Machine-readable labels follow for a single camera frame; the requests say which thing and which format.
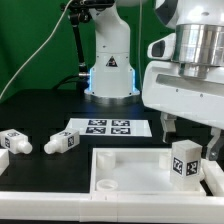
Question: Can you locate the white cable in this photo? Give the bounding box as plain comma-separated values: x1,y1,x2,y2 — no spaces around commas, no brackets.
0,0,74,100

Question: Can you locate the white sheet with tags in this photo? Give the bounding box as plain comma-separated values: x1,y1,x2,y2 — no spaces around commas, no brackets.
67,118,152,137

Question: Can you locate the white square tabletop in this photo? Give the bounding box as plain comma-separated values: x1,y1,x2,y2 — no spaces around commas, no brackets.
90,148,206,196

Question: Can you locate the white fence rail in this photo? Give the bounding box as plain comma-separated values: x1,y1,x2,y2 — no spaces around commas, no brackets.
0,192,224,224
202,160,224,197

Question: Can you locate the white right fence rail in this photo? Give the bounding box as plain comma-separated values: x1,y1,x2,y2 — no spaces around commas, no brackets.
202,160,224,197

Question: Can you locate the white front fence rail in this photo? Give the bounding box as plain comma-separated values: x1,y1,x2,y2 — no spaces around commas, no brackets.
0,192,224,224

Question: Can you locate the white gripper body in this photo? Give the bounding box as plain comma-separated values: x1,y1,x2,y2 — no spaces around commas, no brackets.
142,61,224,130

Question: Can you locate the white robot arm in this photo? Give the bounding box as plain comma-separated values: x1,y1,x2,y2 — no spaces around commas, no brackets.
85,0,224,160

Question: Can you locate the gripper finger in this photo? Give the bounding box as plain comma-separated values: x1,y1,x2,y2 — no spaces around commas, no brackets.
160,112,177,143
206,128,222,161

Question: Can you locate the white left fence piece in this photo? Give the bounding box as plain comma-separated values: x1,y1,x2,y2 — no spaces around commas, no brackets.
0,149,9,176

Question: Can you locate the black cable at base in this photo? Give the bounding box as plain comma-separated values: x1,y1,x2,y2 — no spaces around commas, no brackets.
52,75,81,90

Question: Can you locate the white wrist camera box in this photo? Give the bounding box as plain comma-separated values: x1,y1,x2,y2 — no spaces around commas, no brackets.
147,33,176,60

